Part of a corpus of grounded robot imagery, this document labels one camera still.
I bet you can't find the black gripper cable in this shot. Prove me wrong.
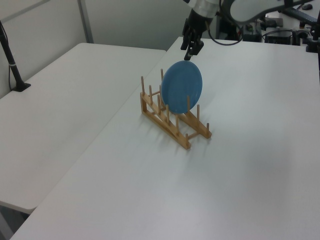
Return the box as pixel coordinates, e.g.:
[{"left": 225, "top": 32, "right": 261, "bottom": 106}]
[{"left": 204, "top": 0, "right": 245, "bottom": 47}]

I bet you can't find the blue round plate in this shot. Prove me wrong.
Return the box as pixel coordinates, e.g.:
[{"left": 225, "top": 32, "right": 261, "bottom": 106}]
[{"left": 160, "top": 60, "right": 203, "bottom": 115}]

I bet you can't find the dark metal stand bar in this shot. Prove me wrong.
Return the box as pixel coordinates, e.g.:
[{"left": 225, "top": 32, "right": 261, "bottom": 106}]
[{"left": 283, "top": 5, "right": 320, "bottom": 28}]

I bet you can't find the black equipment box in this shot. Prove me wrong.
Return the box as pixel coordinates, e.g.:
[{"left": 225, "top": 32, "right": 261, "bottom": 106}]
[{"left": 264, "top": 29, "right": 301, "bottom": 46}]

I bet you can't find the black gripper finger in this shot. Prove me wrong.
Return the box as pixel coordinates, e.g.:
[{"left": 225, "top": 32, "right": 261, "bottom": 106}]
[
  {"left": 180, "top": 34, "right": 192, "bottom": 51},
  {"left": 184, "top": 41, "right": 205, "bottom": 61}
]

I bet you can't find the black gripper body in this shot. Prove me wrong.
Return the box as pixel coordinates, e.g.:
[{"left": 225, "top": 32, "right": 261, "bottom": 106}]
[{"left": 183, "top": 9, "right": 216, "bottom": 45}]

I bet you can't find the black table clamp stand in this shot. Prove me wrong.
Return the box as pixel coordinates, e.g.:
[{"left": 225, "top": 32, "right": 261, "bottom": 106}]
[{"left": 304, "top": 23, "right": 320, "bottom": 54}]

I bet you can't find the black camera pole mount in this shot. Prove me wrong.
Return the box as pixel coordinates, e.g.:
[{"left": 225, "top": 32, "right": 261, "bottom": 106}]
[{"left": 0, "top": 19, "right": 32, "bottom": 93}]

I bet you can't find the wooden plate rack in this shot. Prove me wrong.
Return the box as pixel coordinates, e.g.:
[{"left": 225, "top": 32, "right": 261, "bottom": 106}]
[{"left": 138, "top": 68, "right": 213, "bottom": 150}]

